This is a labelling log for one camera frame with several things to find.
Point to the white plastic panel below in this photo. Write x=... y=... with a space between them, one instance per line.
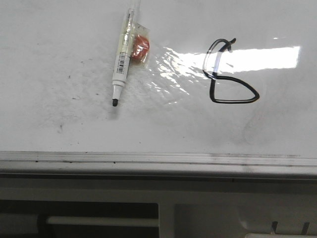
x=270 y=218

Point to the white cylindrical bar below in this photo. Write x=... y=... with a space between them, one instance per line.
x=102 y=221

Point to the red magnet taped to marker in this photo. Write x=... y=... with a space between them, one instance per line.
x=141 y=46

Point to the white whiteboard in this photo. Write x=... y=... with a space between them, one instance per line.
x=222 y=76

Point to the aluminium whiteboard frame rail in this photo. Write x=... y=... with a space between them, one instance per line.
x=158 y=165

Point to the white whiteboard marker pen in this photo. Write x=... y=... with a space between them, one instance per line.
x=123 y=54

